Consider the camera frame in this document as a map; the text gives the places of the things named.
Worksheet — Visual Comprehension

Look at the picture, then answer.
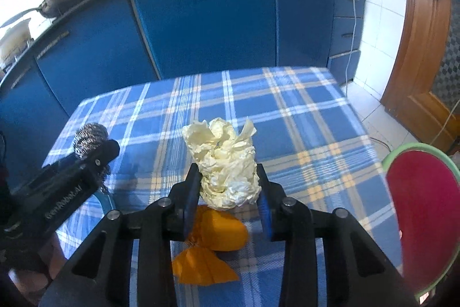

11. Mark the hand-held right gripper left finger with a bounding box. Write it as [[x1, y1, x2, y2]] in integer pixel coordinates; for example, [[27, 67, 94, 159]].
[[38, 162, 204, 307]]

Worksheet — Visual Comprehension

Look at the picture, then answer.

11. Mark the blue kitchen cabinet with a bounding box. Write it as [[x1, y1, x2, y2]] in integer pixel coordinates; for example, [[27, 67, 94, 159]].
[[0, 0, 336, 135]]

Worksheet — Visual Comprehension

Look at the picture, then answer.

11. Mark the orange plastic wrapper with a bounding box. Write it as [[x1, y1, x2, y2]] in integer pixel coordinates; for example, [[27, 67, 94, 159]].
[[172, 204, 248, 285]]

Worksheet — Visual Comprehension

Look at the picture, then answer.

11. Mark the blue drawer unit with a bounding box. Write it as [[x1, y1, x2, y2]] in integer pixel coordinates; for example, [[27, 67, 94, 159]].
[[327, 0, 372, 85]]

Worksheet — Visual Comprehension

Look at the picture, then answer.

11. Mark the cream paper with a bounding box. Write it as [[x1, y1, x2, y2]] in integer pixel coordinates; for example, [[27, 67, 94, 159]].
[[181, 117, 262, 210]]

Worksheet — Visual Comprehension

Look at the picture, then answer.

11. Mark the white power cable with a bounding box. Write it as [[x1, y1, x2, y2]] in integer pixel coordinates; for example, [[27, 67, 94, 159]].
[[338, 0, 362, 86]]

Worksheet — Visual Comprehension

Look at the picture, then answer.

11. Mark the red bin with green rim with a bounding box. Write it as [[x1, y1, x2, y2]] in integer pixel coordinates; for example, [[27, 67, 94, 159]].
[[381, 143, 460, 300]]

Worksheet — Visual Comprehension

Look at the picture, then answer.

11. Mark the wooden door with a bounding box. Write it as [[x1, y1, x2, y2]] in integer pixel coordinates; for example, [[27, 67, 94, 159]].
[[380, 0, 460, 153]]

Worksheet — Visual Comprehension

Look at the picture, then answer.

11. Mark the person's left forearm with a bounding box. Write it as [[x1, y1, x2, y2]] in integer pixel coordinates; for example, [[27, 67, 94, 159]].
[[7, 235, 69, 297]]

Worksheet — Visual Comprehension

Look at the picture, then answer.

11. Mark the steel wool scrubber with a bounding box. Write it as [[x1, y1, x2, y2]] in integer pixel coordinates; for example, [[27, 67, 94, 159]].
[[73, 123, 116, 210]]

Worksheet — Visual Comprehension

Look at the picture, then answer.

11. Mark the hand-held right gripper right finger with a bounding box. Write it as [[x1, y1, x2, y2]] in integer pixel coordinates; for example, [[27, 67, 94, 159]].
[[256, 163, 419, 307]]

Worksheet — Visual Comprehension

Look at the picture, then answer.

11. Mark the white cooking pot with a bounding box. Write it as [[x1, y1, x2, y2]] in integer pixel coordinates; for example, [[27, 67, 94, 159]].
[[0, 17, 31, 63]]

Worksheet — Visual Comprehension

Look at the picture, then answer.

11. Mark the blue plaid tablecloth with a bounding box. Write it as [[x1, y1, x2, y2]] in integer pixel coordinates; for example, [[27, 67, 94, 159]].
[[45, 66, 405, 307]]

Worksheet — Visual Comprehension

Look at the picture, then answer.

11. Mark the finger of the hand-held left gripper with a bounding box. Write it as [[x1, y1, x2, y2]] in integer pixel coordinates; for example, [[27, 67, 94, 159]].
[[72, 140, 120, 173]]

